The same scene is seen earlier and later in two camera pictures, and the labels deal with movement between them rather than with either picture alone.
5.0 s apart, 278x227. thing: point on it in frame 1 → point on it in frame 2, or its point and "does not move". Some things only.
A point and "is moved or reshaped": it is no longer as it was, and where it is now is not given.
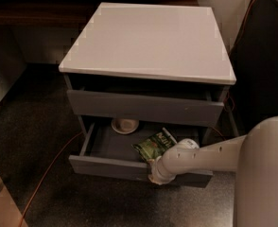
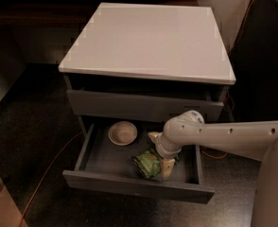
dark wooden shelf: x=55 y=12 does not move
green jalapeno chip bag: x=154 y=148 is moved or reshaped
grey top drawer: x=144 y=108 does not move
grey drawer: x=103 y=150 is moved or reshaped
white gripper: x=158 y=171 → x=163 y=148
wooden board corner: x=2 y=210 does not move
